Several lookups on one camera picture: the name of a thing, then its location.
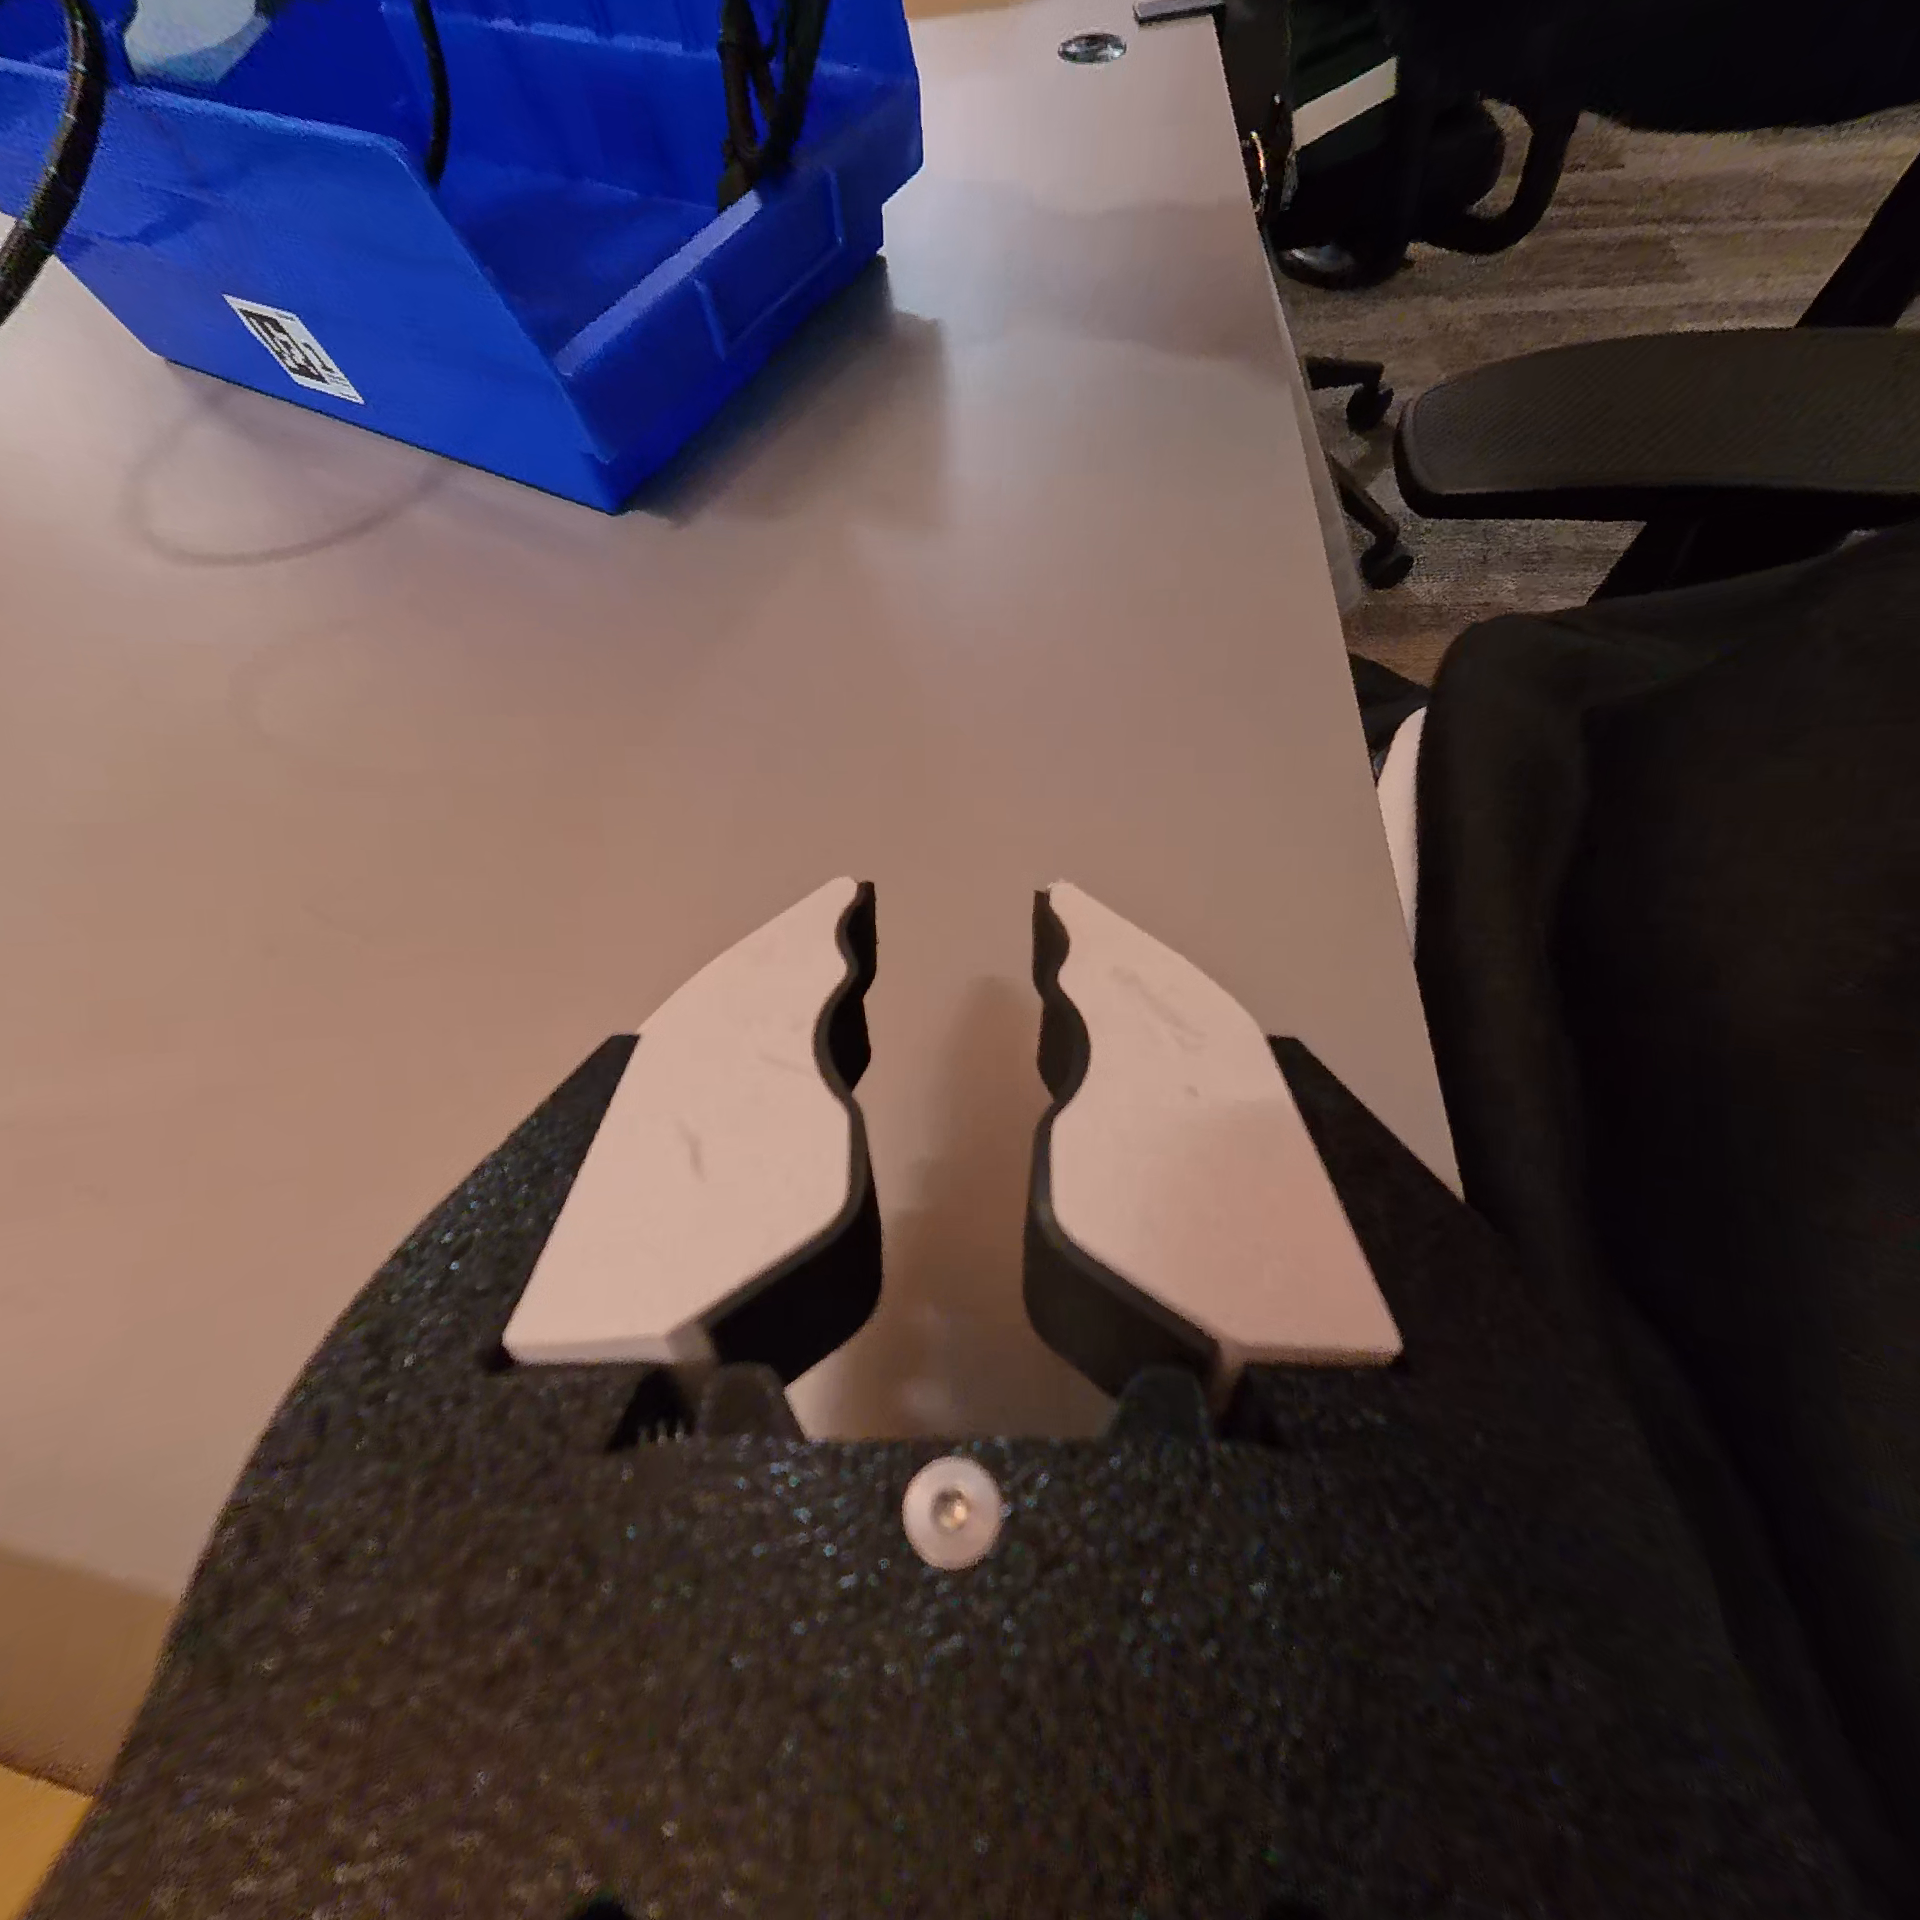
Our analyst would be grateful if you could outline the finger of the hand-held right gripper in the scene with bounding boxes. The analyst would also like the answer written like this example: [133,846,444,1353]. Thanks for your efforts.
[117,0,269,87]

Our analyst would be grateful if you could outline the person's black hoodie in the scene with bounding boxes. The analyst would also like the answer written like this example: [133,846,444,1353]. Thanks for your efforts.
[1410,517,1920,1920]

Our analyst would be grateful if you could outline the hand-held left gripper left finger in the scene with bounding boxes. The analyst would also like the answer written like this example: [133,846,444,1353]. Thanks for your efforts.
[500,875,886,1397]

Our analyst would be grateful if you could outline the black mesh office chair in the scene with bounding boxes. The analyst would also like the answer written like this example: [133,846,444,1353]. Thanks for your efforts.
[1303,322,1920,602]

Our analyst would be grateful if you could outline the thin black hub cable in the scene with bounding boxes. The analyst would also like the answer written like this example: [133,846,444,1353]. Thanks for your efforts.
[413,0,458,187]

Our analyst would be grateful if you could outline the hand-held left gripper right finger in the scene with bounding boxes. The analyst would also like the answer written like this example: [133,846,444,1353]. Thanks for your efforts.
[1020,875,1405,1423]

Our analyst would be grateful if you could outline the thick black braided cable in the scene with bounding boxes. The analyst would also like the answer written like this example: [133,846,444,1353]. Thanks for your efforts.
[0,0,112,323]

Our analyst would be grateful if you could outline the blue plastic bin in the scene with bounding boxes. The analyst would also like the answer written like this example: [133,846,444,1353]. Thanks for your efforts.
[0,0,922,517]

